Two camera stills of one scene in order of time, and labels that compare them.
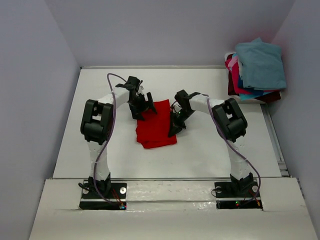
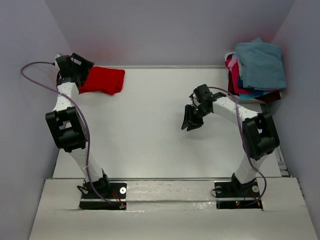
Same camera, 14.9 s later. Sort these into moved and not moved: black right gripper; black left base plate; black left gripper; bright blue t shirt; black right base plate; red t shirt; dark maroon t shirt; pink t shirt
Moved: red t shirt; black left gripper; black right gripper
Not moved: pink t shirt; black right base plate; black left base plate; dark maroon t shirt; bright blue t shirt
